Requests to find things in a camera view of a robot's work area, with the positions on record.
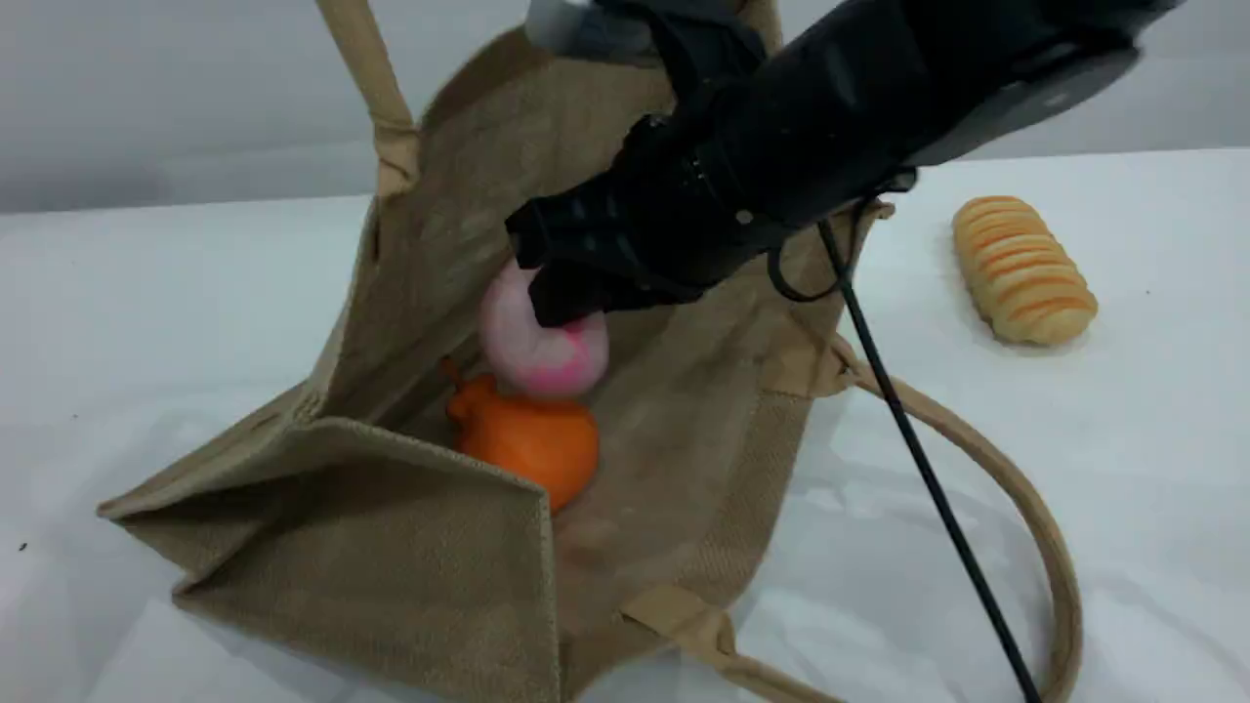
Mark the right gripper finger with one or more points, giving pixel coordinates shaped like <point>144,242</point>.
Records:
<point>532,234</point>
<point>571,298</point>

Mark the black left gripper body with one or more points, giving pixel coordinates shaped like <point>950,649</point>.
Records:
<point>586,24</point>

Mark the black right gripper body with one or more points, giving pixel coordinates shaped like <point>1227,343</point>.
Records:
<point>664,215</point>

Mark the pink toy peach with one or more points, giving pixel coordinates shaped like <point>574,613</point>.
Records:
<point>547,366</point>

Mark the orange toy fruit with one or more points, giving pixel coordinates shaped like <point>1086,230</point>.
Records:
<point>532,444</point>

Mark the brown jute tote bag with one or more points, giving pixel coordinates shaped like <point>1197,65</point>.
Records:
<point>439,547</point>

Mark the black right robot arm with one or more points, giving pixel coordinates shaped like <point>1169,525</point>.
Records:
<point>928,88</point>

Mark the striped bread loaf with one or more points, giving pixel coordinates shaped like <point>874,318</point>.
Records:
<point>1020,268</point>

